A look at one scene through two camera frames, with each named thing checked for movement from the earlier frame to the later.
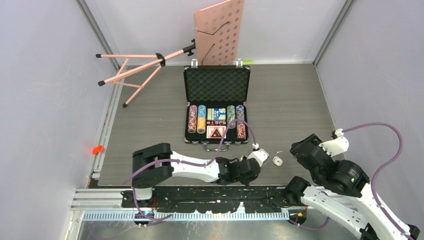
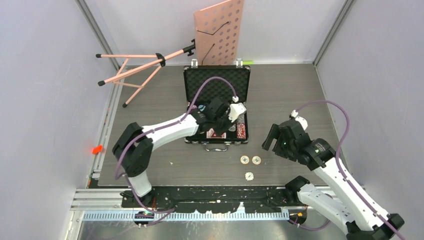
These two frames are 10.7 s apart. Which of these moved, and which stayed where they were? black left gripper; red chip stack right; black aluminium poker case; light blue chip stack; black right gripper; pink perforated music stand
Moved: black left gripper; black right gripper
Stayed: pink perforated music stand; light blue chip stack; red chip stack right; black aluminium poker case
